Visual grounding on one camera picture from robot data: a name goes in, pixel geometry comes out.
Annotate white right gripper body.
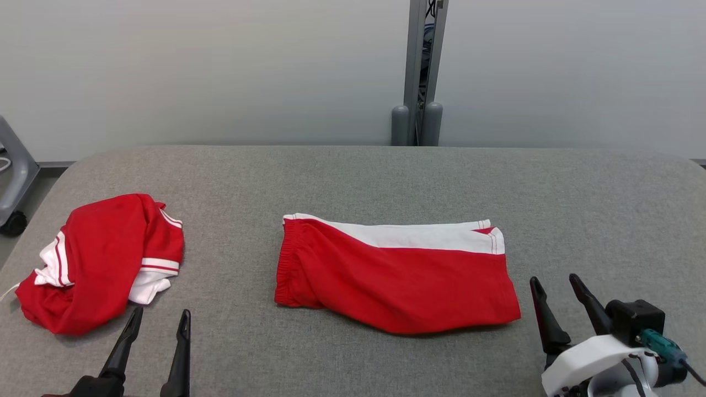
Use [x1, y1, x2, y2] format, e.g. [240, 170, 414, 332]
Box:
[540, 334, 660, 397]

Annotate black right camera cable teal plug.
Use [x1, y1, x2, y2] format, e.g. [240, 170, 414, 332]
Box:
[639, 329, 706, 388]

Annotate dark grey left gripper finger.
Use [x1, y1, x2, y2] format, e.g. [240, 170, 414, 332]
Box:
[159, 309, 192, 397]
[99, 307, 145, 385]

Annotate grey wheeled stand leg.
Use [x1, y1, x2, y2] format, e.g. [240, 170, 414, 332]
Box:
[0, 115, 41, 238]

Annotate red shorts with white stripe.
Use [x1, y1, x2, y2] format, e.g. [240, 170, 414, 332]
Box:
[274, 212, 522, 336]

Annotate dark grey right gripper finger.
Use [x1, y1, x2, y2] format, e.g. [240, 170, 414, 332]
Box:
[569, 273, 612, 336]
[529, 276, 572, 354]

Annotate grey metal post with feet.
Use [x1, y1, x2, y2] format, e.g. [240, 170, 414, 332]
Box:
[390, 0, 450, 147]

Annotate red basketball jersey white trim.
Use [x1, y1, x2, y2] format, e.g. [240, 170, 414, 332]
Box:
[0, 192, 185, 336]

